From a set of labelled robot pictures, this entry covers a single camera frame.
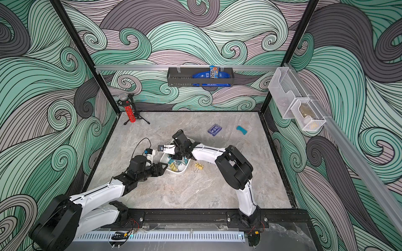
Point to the black vertical frame post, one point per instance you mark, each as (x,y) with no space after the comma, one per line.
(291,19)
(62,14)

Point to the yellow binder clip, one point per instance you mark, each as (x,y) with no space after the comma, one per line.
(198,167)

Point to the white slotted cable duct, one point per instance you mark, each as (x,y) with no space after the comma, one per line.
(164,236)

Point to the black wall basket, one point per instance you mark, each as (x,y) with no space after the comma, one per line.
(183,77)

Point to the teal tape dispenser piece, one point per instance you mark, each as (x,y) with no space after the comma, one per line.
(242,130)

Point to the blue playing card box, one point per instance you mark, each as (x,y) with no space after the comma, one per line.
(214,130)

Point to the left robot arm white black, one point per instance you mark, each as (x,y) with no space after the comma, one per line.
(69,217)

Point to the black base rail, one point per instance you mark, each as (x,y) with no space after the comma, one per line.
(231,218)

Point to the aluminium rail right wall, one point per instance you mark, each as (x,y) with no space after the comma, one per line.
(379,191)

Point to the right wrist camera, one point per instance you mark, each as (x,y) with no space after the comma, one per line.
(161,147)

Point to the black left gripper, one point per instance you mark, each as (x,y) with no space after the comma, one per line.
(160,171)

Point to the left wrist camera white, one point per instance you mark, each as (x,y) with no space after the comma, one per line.
(149,154)

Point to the aluminium rail wall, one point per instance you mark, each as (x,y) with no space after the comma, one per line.
(379,191)
(161,67)

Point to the black vertical frame post right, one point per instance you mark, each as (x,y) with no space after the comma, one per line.
(291,19)

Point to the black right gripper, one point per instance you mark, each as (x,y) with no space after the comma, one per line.
(178,153)

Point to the clear plastic wall bin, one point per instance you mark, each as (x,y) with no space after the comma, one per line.
(293,102)

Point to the black vertical frame post left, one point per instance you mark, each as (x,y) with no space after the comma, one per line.
(62,14)

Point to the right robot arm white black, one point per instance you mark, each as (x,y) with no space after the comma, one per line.
(232,164)

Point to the white plastic storage box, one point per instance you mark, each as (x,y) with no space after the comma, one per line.
(176,163)

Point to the aluminium rail back wall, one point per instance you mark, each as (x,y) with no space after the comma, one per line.
(161,67)

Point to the black microphone tripod stand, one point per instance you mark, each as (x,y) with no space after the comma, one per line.
(127,102)

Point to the blue package in basket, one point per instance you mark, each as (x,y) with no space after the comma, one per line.
(213,72)

